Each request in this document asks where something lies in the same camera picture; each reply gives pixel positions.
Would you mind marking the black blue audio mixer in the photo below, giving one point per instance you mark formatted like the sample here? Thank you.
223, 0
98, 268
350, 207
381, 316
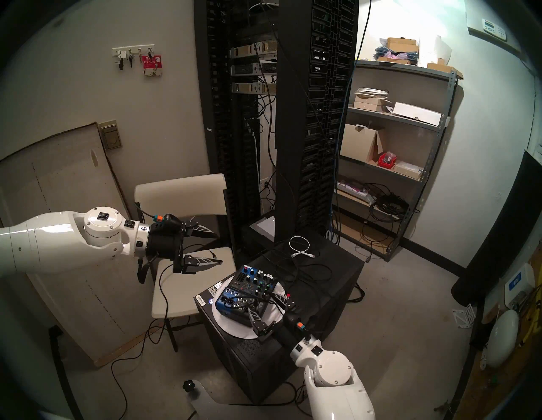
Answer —
237, 292

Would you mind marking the small red parts bin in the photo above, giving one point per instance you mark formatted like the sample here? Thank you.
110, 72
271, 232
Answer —
386, 161

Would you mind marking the white oval router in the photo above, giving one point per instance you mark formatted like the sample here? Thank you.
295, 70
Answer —
501, 338

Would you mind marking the cream folding chair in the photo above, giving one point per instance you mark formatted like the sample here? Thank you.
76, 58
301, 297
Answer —
182, 194

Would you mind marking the white box blue label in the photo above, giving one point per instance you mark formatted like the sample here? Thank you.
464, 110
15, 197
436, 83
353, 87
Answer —
517, 283

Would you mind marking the flat tan box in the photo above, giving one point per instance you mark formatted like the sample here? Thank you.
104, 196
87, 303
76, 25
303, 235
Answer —
408, 170

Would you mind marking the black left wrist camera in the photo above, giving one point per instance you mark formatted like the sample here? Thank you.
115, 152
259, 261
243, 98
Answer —
169, 220

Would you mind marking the white plastic bag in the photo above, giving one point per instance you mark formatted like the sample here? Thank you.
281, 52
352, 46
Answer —
435, 50

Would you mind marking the pink white package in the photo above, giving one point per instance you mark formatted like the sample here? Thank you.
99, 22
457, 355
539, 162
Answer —
353, 190

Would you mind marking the black key fob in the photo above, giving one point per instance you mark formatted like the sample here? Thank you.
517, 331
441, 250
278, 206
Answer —
121, 62

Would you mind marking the grey metal shelf unit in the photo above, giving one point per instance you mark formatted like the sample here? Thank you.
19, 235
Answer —
402, 70

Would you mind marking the flat open cardboard box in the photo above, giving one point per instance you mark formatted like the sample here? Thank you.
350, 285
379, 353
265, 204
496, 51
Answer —
442, 68

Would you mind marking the white round plate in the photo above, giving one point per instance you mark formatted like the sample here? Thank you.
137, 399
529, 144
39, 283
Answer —
230, 328

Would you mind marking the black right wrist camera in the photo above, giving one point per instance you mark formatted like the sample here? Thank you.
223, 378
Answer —
298, 324

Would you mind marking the white flat box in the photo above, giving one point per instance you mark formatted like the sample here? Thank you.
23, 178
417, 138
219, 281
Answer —
417, 114

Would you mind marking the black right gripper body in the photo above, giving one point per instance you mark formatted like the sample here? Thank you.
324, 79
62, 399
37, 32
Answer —
288, 338

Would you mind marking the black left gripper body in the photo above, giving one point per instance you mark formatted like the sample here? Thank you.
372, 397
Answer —
165, 243

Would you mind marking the beige wall switch plate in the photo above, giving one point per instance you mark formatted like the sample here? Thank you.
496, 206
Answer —
111, 137

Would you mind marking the white wall outlet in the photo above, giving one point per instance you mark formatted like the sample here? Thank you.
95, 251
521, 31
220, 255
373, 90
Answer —
265, 184

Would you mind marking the small brown cardboard box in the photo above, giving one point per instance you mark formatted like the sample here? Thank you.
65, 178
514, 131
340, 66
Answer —
401, 44

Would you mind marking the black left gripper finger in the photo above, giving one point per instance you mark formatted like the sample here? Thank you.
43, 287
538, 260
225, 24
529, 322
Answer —
197, 229
190, 264

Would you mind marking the black perforated metal cabinet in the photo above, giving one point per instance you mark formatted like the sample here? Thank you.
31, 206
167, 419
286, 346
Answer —
262, 364

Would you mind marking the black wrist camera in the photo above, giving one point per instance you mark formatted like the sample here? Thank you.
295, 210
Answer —
298, 324
169, 220

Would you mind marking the stacked tan boxes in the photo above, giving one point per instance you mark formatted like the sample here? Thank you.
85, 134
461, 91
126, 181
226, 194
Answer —
368, 103

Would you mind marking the black star knob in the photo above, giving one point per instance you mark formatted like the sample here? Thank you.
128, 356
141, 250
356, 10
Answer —
189, 385

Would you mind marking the white wall key rack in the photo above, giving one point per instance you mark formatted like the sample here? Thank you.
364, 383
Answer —
135, 48

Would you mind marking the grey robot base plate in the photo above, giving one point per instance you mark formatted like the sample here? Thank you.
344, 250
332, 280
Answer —
207, 404

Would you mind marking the grey equipment box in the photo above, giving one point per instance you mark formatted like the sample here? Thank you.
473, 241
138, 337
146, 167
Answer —
264, 226

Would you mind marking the black server rack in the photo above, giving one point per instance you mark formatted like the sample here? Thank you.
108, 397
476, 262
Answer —
296, 127

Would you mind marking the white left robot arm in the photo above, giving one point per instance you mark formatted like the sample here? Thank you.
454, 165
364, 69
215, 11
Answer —
51, 241

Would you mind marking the white alarm keypad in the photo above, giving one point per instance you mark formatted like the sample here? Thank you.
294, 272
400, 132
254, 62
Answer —
494, 29

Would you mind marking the black slotted rack column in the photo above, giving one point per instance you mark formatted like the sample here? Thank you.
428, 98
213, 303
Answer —
224, 127

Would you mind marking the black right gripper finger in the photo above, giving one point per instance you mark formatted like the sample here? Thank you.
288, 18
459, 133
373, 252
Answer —
288, 305
259, 324

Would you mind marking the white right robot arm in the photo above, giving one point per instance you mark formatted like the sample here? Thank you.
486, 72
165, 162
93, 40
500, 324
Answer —
334, 381

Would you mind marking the open tan cardboard box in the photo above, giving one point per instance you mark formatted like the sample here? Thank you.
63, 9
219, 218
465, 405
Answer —
355, 144

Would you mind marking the large beige leaning board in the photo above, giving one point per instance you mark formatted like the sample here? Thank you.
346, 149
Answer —
55, 178

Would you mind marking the clear plastic bag pile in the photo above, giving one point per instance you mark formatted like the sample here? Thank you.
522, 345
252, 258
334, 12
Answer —
391, 55

